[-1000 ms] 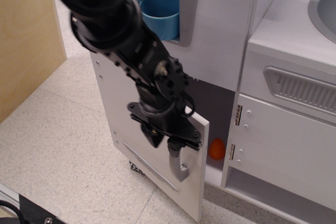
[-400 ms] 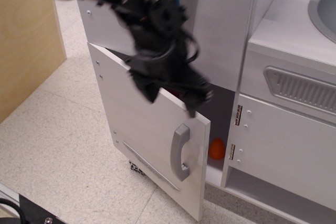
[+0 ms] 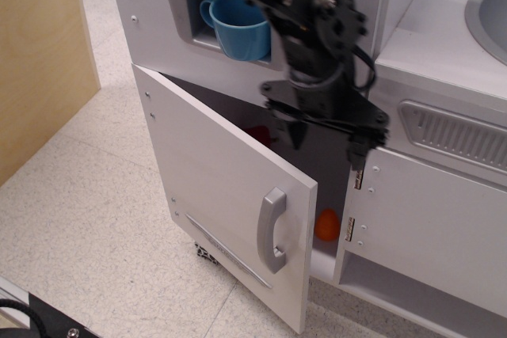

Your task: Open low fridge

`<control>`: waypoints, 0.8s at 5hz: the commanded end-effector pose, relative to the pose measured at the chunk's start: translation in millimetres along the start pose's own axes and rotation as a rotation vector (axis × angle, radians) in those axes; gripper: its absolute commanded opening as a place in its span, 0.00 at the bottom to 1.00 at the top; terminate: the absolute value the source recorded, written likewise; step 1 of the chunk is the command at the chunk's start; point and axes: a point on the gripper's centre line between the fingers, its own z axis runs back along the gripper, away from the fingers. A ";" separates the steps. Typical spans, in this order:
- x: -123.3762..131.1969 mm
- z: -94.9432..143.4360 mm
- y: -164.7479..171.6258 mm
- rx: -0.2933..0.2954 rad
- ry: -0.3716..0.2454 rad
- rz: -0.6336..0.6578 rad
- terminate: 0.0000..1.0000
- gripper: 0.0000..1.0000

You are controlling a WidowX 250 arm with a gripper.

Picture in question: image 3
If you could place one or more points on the grey vent panel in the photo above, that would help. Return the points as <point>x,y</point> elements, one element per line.
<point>449,133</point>

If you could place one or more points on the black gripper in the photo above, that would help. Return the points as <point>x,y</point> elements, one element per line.
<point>333,104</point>

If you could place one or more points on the orange toy fruit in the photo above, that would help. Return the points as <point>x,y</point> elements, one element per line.
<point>327,226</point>

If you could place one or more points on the grey sink basin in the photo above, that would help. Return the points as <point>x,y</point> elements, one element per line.
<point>486,21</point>

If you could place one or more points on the grey dispenser recess frame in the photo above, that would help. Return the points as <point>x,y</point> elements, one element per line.
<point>192,29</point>

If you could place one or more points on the brass oven hinge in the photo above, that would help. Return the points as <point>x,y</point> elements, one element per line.
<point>350,229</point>
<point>359,179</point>

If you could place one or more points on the white toy fridge cabinet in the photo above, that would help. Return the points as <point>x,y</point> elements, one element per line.
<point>232,89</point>

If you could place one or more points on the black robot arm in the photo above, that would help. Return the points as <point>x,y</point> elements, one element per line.
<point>319,40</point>

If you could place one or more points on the white low fridge door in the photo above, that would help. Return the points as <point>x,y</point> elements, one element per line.
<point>215,177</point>

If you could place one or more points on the white toy oven cabinet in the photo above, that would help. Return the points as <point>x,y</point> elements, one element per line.
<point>429,240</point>

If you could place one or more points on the light plywood panel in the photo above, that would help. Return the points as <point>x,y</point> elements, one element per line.
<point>48,73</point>

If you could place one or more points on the red toy bell pepper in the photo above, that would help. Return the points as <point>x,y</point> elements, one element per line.
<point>262,134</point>

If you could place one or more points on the aluminium extrusion foot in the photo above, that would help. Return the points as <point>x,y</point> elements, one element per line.
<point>203,253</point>

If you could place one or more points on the grey fridge door handle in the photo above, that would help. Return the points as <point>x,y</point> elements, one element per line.
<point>273,206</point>

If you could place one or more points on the aluminium rail bottom left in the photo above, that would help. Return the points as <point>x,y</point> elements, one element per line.
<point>12,318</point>

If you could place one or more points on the lower brass oven hinge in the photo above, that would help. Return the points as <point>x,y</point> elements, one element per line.
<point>350,229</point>

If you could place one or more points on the blue plastic cup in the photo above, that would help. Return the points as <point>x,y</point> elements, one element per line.
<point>241,29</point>

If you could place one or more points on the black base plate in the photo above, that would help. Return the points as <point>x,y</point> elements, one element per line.
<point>57,323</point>

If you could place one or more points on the upper brass oven hinge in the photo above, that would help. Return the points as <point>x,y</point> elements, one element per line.
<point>359,179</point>

